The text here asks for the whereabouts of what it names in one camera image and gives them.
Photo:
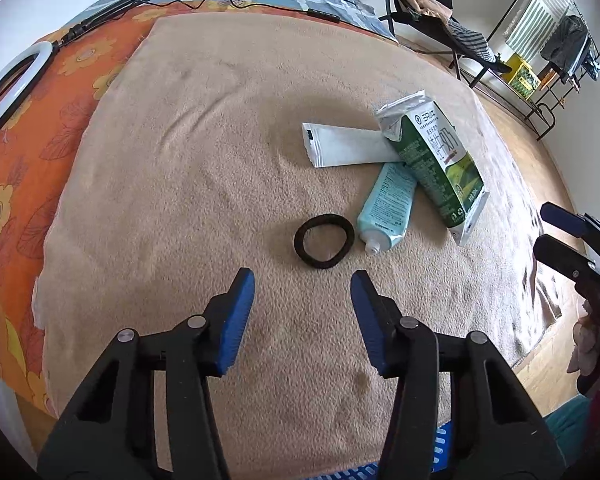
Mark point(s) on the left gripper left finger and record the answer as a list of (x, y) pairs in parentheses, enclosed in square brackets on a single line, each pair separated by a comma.
[(227, 315)]

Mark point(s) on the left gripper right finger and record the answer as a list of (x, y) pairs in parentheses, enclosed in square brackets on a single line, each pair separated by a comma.
[(378, 319)]

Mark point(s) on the light blue tube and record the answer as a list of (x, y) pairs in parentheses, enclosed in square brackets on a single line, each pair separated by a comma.
[(384, 218)]

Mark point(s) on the green white milk carton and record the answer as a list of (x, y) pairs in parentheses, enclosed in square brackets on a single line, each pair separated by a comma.
[(425, 139)]

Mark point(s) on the white snack wrapper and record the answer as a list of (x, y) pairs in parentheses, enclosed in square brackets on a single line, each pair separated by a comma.
[(330, 146)]

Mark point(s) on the beige fleece blanket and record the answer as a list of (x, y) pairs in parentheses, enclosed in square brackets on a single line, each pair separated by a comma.
[(491, 283)]

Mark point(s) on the yellow crate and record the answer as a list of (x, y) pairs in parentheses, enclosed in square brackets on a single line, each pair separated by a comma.
[(521, 78)]

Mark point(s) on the dark hanging jacket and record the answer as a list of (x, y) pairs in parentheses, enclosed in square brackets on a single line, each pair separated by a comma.
[(568, 43)]

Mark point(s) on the black clothes rack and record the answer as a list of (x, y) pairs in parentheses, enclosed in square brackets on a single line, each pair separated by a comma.
[(553, 91)]

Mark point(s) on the orange floral bed sheet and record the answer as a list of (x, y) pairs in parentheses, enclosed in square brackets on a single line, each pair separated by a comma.
[(30, 150)]

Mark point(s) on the striped clothing on chair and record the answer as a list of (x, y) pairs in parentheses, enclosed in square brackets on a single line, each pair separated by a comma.
[(472, 42)]

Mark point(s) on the green striped towel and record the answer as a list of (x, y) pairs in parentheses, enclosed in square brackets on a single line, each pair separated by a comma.
[(532, 24)]

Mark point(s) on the black folding chair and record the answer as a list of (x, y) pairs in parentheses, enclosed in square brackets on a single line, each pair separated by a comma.
[(435, 19)]

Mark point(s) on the pink clothing on chair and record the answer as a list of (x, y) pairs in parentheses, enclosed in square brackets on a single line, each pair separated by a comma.
[(432, 8)]

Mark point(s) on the black tripod stand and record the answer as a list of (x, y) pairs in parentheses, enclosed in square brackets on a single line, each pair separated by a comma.
[(76, 31)]

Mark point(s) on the white ring light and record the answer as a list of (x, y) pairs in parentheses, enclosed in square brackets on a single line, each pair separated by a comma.
[(21, 74)]

